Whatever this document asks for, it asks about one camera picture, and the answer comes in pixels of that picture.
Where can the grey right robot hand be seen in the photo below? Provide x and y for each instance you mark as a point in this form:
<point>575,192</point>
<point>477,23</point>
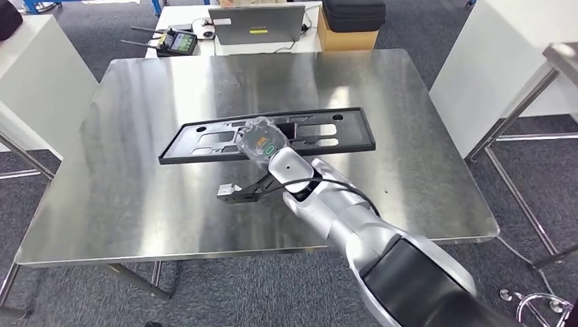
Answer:
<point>262,140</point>

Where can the black license plate bracket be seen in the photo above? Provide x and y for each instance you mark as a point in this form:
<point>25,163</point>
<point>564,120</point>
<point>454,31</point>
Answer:
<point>352,131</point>

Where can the stainless steel workbench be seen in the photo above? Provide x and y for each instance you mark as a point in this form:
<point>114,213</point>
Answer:
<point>135,203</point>

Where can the grey laptop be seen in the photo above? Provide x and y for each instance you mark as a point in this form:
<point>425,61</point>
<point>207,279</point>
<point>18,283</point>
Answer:
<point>257,22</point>

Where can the black remote controller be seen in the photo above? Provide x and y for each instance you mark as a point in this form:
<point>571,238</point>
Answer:
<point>180,41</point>

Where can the cardboard box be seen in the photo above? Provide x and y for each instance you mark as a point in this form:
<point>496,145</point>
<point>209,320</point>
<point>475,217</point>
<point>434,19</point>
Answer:
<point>347,40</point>

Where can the white desk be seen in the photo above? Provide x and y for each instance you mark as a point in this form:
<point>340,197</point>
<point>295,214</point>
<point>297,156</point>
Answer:
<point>180,13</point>

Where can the black carrying case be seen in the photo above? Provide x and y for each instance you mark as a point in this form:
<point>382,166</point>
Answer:
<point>356,16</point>

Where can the white cabinet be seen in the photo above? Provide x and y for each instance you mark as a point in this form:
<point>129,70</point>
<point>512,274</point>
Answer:
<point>40,76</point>
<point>496,58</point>

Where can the stainless steel table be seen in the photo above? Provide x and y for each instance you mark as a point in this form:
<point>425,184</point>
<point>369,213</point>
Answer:
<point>27,157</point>
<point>562,54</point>

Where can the chrome stool base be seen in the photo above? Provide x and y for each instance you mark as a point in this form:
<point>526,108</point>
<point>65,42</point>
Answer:
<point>537,302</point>

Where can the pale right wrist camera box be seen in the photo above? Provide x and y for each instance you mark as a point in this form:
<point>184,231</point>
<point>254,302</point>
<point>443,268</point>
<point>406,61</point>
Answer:
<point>229,190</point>

